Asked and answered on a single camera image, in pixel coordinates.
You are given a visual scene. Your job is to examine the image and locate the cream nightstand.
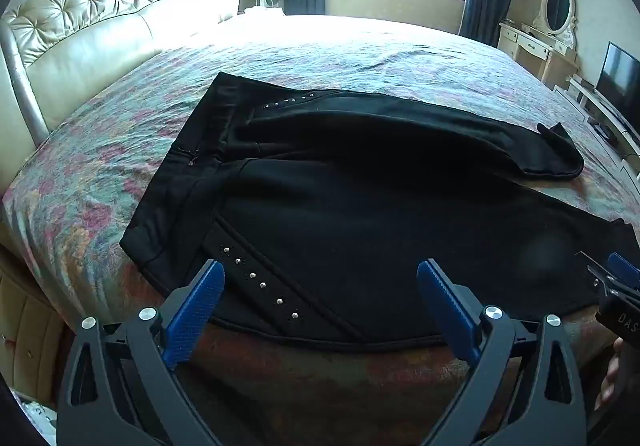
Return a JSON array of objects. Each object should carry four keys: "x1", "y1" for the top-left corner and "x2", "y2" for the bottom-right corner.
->
[{"x1": 0, "y1": 246, "x2": 77, "y2": 409}]

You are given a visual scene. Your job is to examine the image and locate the black television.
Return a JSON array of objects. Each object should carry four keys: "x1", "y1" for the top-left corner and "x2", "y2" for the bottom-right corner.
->
[{"x1": 594, "y1": 41, "x2": 640, "y2": 131}]

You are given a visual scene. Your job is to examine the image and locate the oval vanity mirror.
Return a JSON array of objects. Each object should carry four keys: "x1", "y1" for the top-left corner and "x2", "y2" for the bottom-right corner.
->
[{"x1": 532, "y1": 0, "x2": 579, "y2": 46}]

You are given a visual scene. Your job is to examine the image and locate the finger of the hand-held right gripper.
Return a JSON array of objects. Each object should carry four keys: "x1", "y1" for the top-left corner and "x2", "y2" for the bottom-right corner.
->
[{"x1": 575, "y1": 251, "x2": 640, "y2": 298}]

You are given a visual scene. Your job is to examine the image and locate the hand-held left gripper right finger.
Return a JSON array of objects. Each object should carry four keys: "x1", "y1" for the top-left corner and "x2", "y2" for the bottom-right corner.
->
[{"x1": 416, "y1": 259, "x2": 588, "y2": 446}]

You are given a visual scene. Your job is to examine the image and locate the black pants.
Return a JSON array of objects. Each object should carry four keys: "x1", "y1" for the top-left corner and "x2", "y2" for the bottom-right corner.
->
[{"x1": 120, "y1": 71, "x2": 640, "y2": 353}]

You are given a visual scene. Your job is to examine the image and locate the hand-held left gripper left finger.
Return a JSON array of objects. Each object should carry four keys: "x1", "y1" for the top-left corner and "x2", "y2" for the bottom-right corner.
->
[{"x1": 57, "y1": 259, "x2": 226, "y2": 446}]

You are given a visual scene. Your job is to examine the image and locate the cream tufted headboard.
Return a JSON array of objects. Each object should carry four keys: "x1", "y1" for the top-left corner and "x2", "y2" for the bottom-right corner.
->
[{"x1": 0, "y1": 0, "x2": 240, "y2": 207}]

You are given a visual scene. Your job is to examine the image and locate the white television stand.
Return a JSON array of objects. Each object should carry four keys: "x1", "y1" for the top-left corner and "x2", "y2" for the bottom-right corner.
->
[{"x1": 552, "y1": 73, "x2": 640, "y2": 188}]

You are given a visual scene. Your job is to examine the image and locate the cream vanity table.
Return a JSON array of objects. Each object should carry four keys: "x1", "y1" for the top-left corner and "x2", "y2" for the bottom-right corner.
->
[{"x1": 498, "y1": 20, "x2": 577, "y2": 88}]

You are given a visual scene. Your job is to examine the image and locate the floral bedspread bed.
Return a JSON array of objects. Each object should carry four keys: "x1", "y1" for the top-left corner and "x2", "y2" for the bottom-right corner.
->
[{"x1": 2, "y1": 14, "x2": 640, "y2": 446}]

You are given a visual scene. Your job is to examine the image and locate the person's right hand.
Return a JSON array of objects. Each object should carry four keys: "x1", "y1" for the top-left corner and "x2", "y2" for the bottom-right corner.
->
[{"x1": 601, "y1": 337, "x2": 632, "y2": 411}]

